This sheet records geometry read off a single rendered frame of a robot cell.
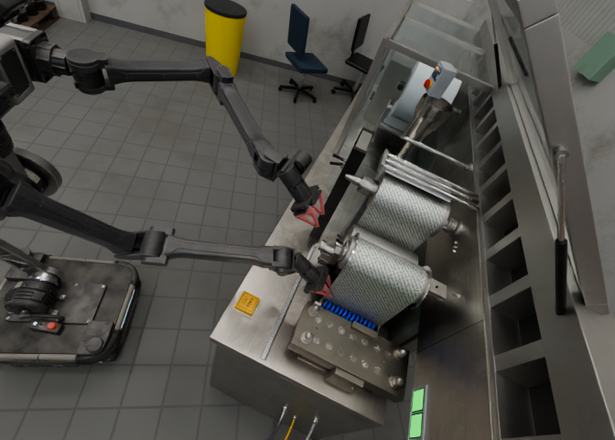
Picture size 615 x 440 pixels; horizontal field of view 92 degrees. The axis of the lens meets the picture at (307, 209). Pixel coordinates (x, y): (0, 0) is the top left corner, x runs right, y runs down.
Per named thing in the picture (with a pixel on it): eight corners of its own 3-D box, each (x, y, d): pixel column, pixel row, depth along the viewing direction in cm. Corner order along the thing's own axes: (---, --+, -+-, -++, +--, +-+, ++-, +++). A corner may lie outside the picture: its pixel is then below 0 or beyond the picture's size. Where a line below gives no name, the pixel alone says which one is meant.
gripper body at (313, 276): (306, 295, 102) (292, 282, 100) (316, 271, 109) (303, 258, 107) (319, 292, 98) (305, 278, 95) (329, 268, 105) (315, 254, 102)
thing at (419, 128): (364, 187, 176) (416, 101, 135) (385, 197, 176) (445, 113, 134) (359, 201, 167) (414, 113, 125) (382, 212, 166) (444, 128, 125)
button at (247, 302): (243, 292, 115) (243, 289, 113) (259, 300, 115) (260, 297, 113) (233, 308, 110) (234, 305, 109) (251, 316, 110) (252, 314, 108)
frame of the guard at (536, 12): (460, -44, 109) (483, -59, 104) (499, 91, 132) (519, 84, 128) (469, 27, 31) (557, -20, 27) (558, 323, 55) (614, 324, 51)
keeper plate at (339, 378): (325, 374, 104) (336, 367, 96) (350, 387, 103) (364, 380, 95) (323, 381, 102) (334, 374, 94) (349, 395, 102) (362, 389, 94)
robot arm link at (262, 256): (138, 261, 81) (148, 223, 85) (142, 265, 86) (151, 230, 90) (292, 274, 92) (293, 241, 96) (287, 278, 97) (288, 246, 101)
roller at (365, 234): (345, 236, 119) (357, 218, 110) (403, 264, 118) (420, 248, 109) (337, 259, 111) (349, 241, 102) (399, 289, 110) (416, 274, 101)
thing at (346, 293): (321, 296, 110) (339, 273, 96) (379, 326, 109) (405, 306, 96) (321, 298, 110) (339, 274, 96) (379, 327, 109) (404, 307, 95)
